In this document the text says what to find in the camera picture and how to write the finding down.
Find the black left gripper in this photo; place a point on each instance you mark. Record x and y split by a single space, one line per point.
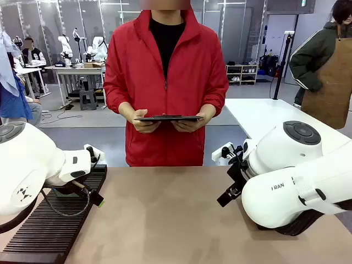
64 190

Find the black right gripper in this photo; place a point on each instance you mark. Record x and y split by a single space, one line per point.
238 173

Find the black tablet tray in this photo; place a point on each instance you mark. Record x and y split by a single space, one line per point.
167 118

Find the person's left forearm red sleeve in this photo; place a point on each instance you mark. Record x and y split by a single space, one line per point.
215 99

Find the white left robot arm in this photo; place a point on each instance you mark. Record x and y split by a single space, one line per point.
27 165

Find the person's right forearm red sleeve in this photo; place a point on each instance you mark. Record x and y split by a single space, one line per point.
116 99

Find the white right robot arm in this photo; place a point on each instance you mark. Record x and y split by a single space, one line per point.
275 198

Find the person's left hand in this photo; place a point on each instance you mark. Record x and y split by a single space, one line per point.
189 126

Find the person's right hand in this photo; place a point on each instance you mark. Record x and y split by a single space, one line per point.
144 125

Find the long black ribbed tray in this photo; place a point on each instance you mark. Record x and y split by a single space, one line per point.
49 228

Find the short black ribbed tray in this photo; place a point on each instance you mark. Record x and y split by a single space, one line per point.
299 224

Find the large white side table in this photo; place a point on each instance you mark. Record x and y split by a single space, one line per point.
269 118

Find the grey plastic step stool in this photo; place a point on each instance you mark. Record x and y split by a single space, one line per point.
88 100

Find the white shoe shelf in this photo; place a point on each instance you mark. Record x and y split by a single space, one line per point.
242 74

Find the person in red jacket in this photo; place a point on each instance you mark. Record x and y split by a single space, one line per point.
165 82

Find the white background workbench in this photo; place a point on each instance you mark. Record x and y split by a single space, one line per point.
74 70

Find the brown cardboard box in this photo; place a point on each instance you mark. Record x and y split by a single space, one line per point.
93 65

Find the person in blue shirt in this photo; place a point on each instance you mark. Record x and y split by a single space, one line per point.
11 96

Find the black bags pile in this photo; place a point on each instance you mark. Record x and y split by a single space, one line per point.
269 64

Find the black tripod pole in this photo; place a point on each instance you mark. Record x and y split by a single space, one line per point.
281 66

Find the white background desk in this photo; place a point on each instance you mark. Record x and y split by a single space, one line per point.
27 72

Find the bulky white background robot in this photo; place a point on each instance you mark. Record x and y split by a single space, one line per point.
97 48

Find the small white background robot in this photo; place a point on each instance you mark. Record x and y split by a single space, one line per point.
65 46

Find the seated person black white jacket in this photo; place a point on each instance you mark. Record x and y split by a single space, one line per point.
33 56

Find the thin white background robot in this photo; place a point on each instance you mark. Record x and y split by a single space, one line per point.
78 41

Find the person in brown apron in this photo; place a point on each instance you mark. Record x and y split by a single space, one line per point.
327 68

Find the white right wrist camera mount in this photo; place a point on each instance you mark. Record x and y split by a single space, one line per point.
220 154

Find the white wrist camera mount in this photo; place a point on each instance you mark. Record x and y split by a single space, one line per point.
220 154
96 154

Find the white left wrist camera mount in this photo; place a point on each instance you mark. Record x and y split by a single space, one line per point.
96 154

